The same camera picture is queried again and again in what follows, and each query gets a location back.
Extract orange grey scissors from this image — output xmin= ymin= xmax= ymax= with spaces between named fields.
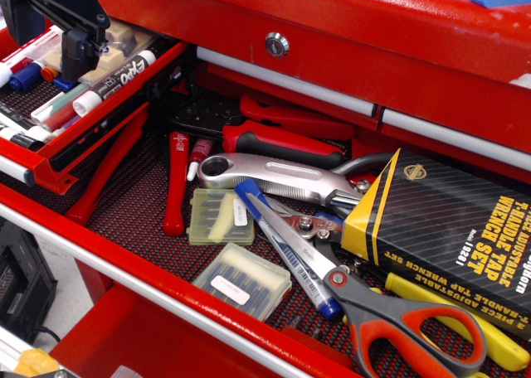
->
xmin=246 ymin=192 xmax=488 ymax=378

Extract clear plastic bit case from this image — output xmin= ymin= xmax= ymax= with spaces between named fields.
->
xmin=193 ymin=243 xmax=292 ymax=322

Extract black electronic box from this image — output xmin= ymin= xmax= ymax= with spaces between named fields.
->
xmin=1 ymin=219 xmax=57 ymax=342

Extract dark red marker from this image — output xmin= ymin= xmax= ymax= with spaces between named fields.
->
xmin=41 ymin=103 xmax=78 ymax=132

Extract green plastic bit case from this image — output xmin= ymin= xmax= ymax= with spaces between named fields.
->
xmin=186 ymin=189 xmax=255 ymax=246

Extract clear bag of erasers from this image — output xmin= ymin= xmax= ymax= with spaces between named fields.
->
xmin=38 ymin=20 xmax=154 ymax=85

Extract orange capped marker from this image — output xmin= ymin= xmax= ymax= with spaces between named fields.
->
xmin=41 ymin=65 xmax=61 ymax=83

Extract small red threadlocker bottle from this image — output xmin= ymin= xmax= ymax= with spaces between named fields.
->
xmin=187 ymin=138 xmax=214 ymax=182

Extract red black handled crimper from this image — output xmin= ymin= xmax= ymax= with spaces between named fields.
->
xmin=161 ymin=93 xmax=355 ymax=169

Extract green white marker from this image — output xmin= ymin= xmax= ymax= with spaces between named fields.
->
xmin=31 ymin=83 xmax=90 ymax=124

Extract yellow object at corner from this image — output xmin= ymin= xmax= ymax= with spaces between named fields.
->
xmin=14 ymin=348 xmax=61 ymax=377

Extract round silver chest lock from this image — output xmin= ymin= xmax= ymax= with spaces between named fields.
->
xmin=265 ymin=31 xmax=290 ymax=58

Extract red handled long tool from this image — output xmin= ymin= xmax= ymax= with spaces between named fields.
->
xmin=163 ymin=131 xmax=190 ymax=236

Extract black yellow tap wrench box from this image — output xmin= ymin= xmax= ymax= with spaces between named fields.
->
xmin=341 ymin=150 xmax=530 ymax=339

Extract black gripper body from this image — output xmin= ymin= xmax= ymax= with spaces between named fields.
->
xmin=1 ymin=0 xmax=110 ymax=46

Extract blue capped white marker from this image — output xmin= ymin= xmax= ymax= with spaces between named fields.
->
xmin=234 ymin=179 xmax=343 ymax=320

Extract silver metal hand tool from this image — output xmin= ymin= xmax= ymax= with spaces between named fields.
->
xmin=197 ymin=153 xmax=392 ymax=209

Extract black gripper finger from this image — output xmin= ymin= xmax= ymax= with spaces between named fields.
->
xmin=61 ymin=28 xmax=108 ymax=82

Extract red tool chest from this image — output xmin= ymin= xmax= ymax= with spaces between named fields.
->
xmin=0 ymin=0 xmax=531 ymax=378

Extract red white marker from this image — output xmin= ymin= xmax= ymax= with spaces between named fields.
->
xmin=1 ymin=25 xmax=63 ymax=86

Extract black Expo marker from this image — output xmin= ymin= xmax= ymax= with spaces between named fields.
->
xmin=72 ymin=49 xmax=157 ymax=117

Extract small red upper drawer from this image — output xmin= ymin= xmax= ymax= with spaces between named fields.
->
xmin=1 ymin=29 xmax=188 ymax=194

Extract large red open drawer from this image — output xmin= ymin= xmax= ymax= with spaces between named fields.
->
xmin=0 ymin=54 xmax=531 ymax=378

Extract yellow handled tin snips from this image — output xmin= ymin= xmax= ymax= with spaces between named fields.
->
xmin=265 ymin=195 xmax=531 ymax=378

